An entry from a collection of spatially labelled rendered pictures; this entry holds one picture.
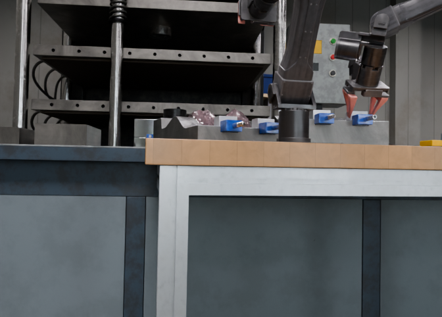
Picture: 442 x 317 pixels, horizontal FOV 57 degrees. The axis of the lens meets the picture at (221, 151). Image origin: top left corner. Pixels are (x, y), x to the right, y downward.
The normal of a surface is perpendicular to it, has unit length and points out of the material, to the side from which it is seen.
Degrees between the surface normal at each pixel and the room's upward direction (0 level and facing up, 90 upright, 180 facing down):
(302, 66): 119
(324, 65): 90
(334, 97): 90
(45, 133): 90
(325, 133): 90
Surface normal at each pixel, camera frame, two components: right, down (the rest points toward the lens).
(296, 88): 0.14, 0.47
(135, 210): 0.08, -0.03
